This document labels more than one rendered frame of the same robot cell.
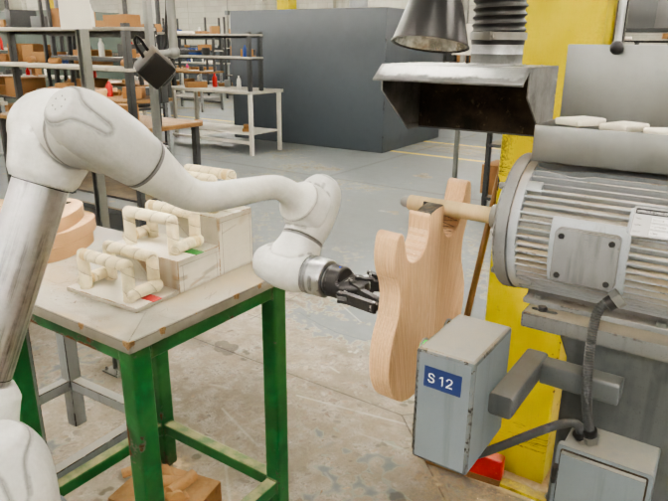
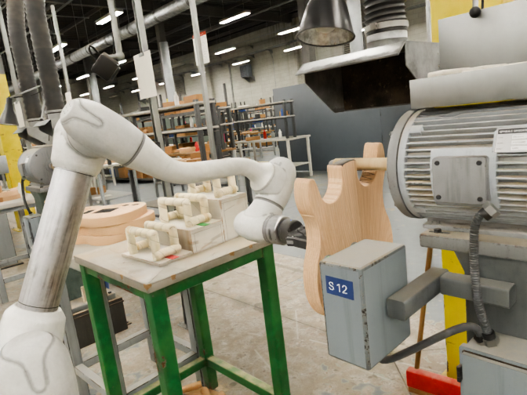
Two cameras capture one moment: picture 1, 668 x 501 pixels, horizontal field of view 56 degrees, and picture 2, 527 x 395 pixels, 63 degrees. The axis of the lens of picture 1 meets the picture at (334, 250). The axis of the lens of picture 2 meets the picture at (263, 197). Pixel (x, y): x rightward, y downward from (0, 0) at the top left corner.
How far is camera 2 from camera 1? 0.29 m
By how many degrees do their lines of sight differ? 15
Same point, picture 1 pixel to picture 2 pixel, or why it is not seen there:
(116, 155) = (107, 141)
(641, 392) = not seen: outside the picture
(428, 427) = (336, 330)
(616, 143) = (475, 81)
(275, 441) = (277, 367)
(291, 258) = (257, 218)
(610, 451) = (509, 351)
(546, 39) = not seen: hidden behind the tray
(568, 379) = (463, 288)
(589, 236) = (459, 158)
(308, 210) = (267, 181)
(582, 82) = (452, 46)
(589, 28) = not seen: hidden behind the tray
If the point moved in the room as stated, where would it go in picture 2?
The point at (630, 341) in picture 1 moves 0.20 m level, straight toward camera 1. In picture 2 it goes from (513, 248) to (485, 289)
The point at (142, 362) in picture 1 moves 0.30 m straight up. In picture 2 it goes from (159, 299) to (143, 209)
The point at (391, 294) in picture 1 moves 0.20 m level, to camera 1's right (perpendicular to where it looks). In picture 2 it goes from (313, 230) to (402, 224)
